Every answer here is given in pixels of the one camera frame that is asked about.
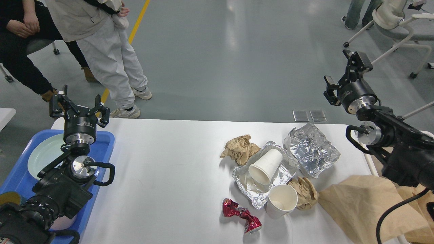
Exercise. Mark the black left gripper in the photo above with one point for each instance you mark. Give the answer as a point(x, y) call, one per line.
point(78, 127)

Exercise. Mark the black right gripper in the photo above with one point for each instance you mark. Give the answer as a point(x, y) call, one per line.
point(355, 93)

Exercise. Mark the green plate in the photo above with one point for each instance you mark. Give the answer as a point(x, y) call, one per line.
point(46, 152)

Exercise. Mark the grey mug yellow inside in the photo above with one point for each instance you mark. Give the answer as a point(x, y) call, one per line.
point(10, 197)

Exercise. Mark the pink mug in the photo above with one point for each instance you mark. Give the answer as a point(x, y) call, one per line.
point(63, 223)

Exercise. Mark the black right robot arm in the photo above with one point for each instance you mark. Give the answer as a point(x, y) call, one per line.
point(407, 154)

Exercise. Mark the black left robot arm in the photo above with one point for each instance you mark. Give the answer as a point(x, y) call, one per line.
point(63, 186)

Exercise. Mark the floor socket plates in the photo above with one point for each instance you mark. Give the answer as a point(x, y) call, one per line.
point(306, 116)

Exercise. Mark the person in jeans background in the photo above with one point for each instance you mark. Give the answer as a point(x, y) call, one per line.
point(352, 17)

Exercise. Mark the white office chair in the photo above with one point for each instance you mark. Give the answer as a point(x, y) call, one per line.
point(407, 27)

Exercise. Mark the crumpled aluminium foil sheet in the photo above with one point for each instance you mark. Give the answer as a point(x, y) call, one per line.
point(312, 149)

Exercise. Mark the grey chair of seated person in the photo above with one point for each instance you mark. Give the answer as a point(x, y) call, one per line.
point(32, 47)

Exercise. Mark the person in grey trousers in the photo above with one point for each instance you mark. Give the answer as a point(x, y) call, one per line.
point(98, 27)

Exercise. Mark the beige waste bin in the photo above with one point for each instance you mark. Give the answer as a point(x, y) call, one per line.
point(375, 165)

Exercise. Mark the person in black clothes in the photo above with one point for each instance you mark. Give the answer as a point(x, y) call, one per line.
point(22, 21)

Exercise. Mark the small crumpled brown paper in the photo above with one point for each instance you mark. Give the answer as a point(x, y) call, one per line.
point(306, 192)

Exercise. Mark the large brown paper sheet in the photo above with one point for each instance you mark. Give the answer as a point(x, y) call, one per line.
point(357, 203)

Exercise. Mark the white paper cup lying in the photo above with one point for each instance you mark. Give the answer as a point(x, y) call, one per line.
point(264, 168)

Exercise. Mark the crumpled brown paper ball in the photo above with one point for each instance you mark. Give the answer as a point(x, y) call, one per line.
point(240, 149)

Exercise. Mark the white paper cup upright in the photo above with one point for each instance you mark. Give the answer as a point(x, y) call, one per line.
point(282, 199)

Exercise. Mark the aluminium foil tray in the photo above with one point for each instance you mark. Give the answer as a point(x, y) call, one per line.
point(256, 192)

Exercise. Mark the crushed red can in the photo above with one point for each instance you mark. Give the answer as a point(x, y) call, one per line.
point(231, 208)

